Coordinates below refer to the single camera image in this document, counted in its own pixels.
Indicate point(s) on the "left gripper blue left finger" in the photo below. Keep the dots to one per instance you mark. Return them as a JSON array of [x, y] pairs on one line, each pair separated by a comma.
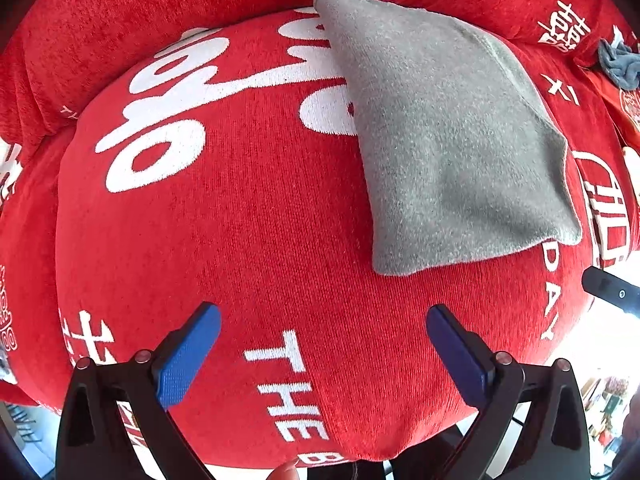
[[92, 440]]

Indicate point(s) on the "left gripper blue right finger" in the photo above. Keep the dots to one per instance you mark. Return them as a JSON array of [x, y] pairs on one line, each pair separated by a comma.
[[553, 441]]

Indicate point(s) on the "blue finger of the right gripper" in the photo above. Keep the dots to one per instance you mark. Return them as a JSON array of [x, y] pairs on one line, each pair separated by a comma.
[[611, 289]]

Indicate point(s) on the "grey knit sweater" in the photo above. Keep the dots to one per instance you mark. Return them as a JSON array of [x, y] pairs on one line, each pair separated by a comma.
[[462, 160]]

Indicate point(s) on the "person's left hand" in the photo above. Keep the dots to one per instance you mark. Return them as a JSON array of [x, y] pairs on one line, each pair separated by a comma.
[[287, 471]]

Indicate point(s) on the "person's black trousers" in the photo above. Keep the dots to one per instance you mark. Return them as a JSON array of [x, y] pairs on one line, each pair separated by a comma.
[[421, 461]]

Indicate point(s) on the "red embroidered cushion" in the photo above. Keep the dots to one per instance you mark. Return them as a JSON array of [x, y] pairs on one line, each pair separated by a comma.
[[608, 118]]

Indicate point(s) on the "grey-blue crumpled cloth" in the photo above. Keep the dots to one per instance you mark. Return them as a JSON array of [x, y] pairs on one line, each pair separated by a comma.
[[620, 64]]

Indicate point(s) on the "red wedding sofa cover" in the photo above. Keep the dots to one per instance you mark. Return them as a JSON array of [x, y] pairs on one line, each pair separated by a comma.
[[164, 153]]

